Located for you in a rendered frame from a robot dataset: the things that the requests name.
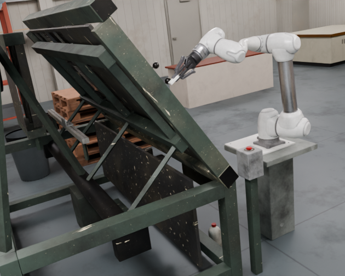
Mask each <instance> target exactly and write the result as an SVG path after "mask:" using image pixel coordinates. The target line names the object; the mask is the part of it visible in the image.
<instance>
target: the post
mask: <svg viewBox="0 0 345 276"><path fill-rule="evenodd" d="M245 191H246V208H247V216H248V232H249V248H250V264H251V271H252V272H253V273H254V274H255V275H258V274H260V273H262V272H263V270H262V251H261V232H260V212H259V202H258V183H257V178H255V179H253V180H250V181H249V180H247V179H245Z"/></svg>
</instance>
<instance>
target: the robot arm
mask: <svg viewBox="0 0 345 276"><path fill-rule="evenodd" d="M300 46H301V41H300V38H299V37H298V36H297V35H295V34H293V33H286V32H281V33H272V34H266V35H261V36H253V37H250V38H244V39H242V40H240V41H239V42H235V41H232V40H227V39H225V33H224V31H223V30H222V29H220V28H218V27H215V28H213V29H212V30H210V31H209V32H208V33H207V34H205V35H204V37H203V38H202V39H201V40H200V42H199V43H198V44H197V45H196V46H195V47H194V48H193V50H192V52H191V53H190V54H189V55H188V56H187V57H185V56H181V60H180V61H179V63H178V64H177V66H176V67H175V69H174V71H175V74H174V75H173V76H172V79H171V80H170V81H169V82H168V84H169V85H172V84H173V83H174V82H177V81H178V80H179V79H185V78H187V77H188V76H190V75H191V74H192V73H196V71H195V67H196V66H197V65H198V64H199V63H200V62H201V61H203V60H204V59H205V58H206V57H207V56H208V55H209V54H215V55H217V56H219V57H220V58H222V59H224V60H226V61H228V62H231V63H234V64H238V63H241V62H242V61H243V60H244V59H245V55H246V53H247V51H248V50H250V51H254V52H258V53H267V54H272V55H273V56H274V59H275V60H276V61H277V65H278V73H279V82H280V91H281V100H282V105H283V110H282V112H281V113H280V114H278V111H277V110H275V109H273V108H265V109H263V110H262V111H261V112H260V114H259V116H258V121H257V129H258V136H257V139H258V140H257V141H254V142H253V144H254V145H259V146H262V147H264V148H266V149H270V148H272V147H275V146H278V145H281V144H285V141H283V140H280V139H279V137H280V136H281V137H287V138H292V139H297V138H302V137H304V136H306V135H308V134H309V132H310V129H311V124H310V122H309V120H308V119H307V118H305V117H304V115H303V114H302V111H301V110H300V109H298V108H297V99H296V88H295V76H294V67H293V58H294V56H295V53H296V52H298V50H299V49H300ZM184 60H185V63H184V64H183V65H182V63H183V62H184ZM181 65H182V66H181ZM184 68H185V69H184ZM183 69H184V70H183ZM190 69H192V70H191V71H190V72H188V73H186V72H187V71H188V70H190ZM182 70H183V71H182ZM181 71H182V72H181ZM180 72H181V73H180ZM179 73H180V74H179ZM185 73H186V74H185ZM178 74H179V75H178ZM184 74H185V75H184Z"/></svg>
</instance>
